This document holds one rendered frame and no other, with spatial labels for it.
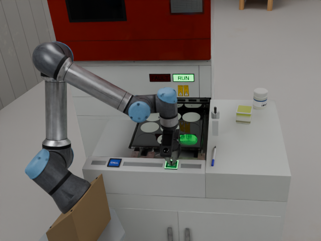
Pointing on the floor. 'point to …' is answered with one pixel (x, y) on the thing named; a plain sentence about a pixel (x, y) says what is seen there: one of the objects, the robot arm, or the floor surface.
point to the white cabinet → (198, 218)
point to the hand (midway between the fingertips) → (171, 164)
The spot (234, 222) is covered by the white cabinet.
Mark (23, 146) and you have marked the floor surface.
